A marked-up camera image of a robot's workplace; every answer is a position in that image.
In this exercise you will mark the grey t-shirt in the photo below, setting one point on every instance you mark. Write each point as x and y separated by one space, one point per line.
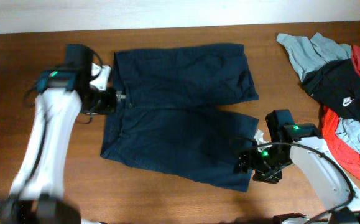
307 55

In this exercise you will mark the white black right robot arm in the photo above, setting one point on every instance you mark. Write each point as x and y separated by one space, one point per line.
303 146

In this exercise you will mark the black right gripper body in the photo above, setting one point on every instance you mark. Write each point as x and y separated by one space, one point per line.
266 163

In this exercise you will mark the red mesh garment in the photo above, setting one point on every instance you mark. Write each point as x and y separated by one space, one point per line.
343 135

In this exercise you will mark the navy blue shorts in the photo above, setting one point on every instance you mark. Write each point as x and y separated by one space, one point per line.
169 119

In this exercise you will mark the black nike garment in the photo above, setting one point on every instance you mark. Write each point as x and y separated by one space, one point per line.
337 86

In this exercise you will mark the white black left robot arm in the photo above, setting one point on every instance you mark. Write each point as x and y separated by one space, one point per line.
36 194

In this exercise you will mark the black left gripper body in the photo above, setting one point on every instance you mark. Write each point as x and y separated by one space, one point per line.
103 102

